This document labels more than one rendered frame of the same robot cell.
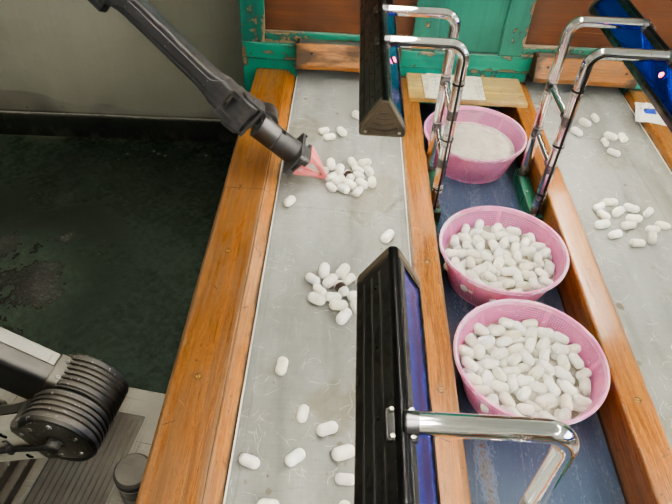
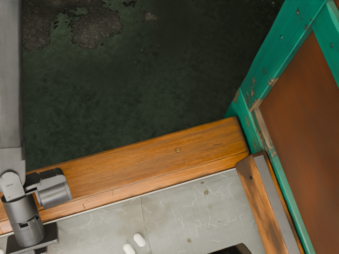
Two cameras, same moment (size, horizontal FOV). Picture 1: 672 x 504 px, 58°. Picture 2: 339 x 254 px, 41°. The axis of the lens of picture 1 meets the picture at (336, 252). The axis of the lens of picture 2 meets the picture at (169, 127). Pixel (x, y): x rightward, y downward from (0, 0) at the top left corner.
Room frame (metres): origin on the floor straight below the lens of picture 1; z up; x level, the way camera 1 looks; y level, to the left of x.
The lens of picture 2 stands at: (1.33, -0.03, 1.77)
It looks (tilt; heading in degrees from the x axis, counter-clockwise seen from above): 71 degrees down; 62
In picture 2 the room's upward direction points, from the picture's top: 12 degrees clockwise
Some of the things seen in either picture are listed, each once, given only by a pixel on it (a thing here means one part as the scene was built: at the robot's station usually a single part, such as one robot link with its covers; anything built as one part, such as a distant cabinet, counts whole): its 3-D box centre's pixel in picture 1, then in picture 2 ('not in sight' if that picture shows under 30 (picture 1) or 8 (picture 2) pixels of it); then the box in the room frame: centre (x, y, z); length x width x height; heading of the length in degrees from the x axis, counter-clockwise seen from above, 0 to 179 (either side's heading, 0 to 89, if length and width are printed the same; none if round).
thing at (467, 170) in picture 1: (471, 146); not in sight; (1.37, -0.34, 0.72); 0.27 x 0.27 x 0.10
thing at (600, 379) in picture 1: (523, 371); not in sight; (0.65, -0.35, 0.72); 0.27 x 0.27 x 0.10
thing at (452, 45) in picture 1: (408, 118); not in sight; (1.19, -0.14, 0.90); 0.20 x 0.19 x 0.45; 0
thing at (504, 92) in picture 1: (465, 89); not in sight; (1.59, -0.34, 0.77); 0.33 x 0.15 x 0.01; 90
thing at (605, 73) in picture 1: (585, 70); not in sight; (1.64, -0.68, 0.83); 0.30 x 0.06 x 0.07; 90
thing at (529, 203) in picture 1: (586, 129); not in sight; (1.20, -0.54, 0.90); 0.20 x 0.19 x 0.45; 0
